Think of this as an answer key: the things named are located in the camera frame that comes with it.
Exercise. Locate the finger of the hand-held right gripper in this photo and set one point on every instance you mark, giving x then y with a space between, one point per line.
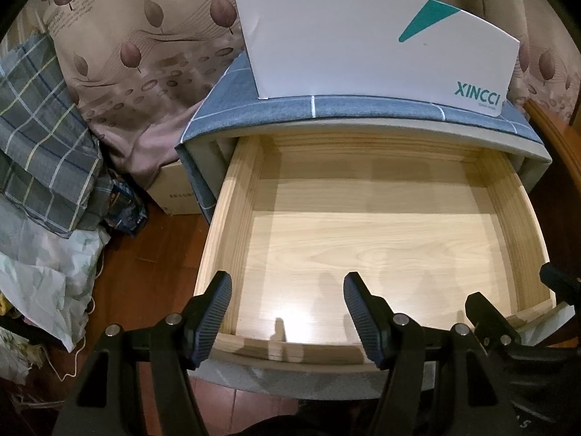
563 284
490 320

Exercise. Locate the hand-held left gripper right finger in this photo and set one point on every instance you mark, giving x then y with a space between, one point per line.
363 320

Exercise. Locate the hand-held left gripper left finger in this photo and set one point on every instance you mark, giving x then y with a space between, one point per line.
215 315

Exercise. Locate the wooden drawer with grey front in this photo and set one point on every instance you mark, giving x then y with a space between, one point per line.
363 236

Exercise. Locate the white cardboard box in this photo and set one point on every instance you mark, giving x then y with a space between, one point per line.
340 45

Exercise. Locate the brown cardboard carton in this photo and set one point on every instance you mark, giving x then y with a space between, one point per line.
174 190

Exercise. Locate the dark printed plastic bag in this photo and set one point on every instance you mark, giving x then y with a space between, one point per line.
125 211

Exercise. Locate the white crumpled cloth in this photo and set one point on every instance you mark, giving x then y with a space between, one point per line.
45 290

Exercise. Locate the pale floral cloth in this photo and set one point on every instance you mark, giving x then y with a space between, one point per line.
18 359

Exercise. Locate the blue checked cloth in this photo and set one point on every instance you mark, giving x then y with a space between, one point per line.
290 109

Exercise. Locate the grey plaid cloth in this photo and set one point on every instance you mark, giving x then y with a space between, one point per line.
45 145

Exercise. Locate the orange wooden bed frame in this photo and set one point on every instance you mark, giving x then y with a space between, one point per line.
563 145

